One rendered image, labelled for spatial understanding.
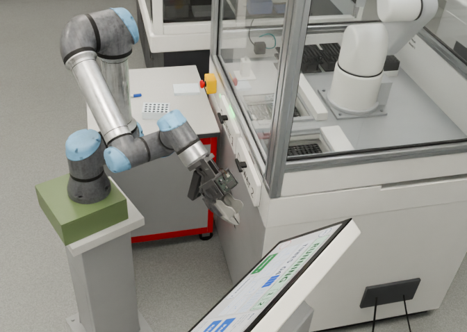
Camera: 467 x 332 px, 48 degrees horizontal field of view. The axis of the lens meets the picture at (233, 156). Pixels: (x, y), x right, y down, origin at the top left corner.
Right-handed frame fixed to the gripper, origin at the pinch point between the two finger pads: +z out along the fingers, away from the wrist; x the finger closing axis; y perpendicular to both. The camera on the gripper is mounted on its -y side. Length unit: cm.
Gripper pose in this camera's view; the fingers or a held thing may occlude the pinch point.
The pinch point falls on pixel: (234, 221)
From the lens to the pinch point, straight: 150.3
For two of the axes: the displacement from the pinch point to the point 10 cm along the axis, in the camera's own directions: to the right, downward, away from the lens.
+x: 6.2, -4.6, 6.3
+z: 5.6, 8.3, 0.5
